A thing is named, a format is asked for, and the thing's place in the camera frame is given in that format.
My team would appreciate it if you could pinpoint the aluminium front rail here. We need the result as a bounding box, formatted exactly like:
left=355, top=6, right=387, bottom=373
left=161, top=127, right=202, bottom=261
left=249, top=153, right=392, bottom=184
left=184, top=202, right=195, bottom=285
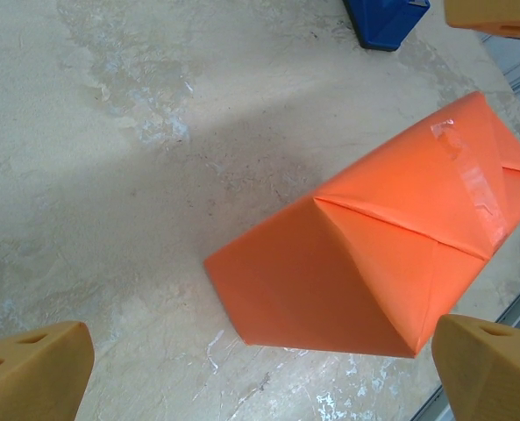
left=410, top=280, right=520, bottom=421

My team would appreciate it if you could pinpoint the clear tape strip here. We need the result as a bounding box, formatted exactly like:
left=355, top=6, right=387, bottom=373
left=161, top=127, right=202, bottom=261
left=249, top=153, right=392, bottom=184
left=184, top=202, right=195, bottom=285
left=429, top=117, right=509, bottom=254

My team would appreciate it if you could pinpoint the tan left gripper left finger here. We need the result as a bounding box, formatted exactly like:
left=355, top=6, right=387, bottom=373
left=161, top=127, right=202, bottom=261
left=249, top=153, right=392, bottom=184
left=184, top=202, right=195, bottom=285
left=0, top=320, right=96, bottom=421

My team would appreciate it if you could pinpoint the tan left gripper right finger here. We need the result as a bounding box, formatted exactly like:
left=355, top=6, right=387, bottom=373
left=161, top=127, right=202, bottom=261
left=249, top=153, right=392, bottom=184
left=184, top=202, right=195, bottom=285
left=431, top=314, right=520, bottom=421

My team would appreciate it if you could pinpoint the blue tape dispenser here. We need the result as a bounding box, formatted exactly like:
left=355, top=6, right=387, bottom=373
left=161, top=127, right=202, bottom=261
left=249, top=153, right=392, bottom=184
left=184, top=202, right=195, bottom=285
left=341, top=0, right=431, bottom=54

